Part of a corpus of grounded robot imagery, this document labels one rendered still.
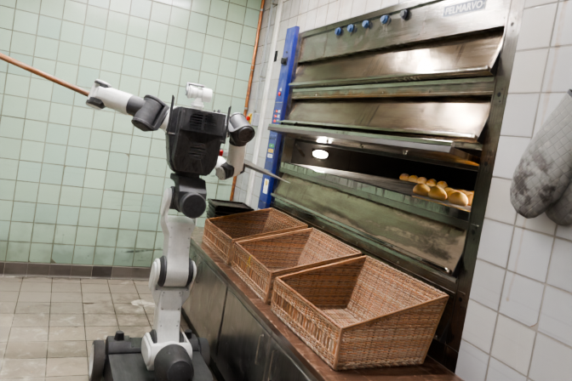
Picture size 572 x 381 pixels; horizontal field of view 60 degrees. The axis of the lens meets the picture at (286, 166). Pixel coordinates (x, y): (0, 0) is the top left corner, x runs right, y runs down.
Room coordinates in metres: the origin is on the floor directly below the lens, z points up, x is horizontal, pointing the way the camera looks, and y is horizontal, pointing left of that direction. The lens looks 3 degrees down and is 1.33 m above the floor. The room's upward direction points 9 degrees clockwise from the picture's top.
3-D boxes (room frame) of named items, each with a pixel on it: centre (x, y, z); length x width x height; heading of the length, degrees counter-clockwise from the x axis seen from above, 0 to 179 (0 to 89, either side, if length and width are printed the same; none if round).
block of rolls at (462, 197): (2.34, -0.99, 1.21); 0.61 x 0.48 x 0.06; 115
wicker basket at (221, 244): (3.10, 0.14, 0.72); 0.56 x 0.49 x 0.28; 26
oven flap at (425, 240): (2.69, -0.35, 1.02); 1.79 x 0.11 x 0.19; 25
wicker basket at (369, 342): (2.00, -0.37, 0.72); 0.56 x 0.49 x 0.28; 27
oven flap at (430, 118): (2.69, -0.35, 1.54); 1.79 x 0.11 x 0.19; 25
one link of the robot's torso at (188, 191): (2.30, 0.43, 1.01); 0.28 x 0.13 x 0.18; 25
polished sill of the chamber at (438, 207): (2.70, -0.37, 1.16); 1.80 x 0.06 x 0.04; 25
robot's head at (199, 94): (2.39, 0.47, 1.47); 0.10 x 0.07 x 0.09; 111
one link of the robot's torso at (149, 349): (2.25, 0.41, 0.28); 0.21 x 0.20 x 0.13; 25
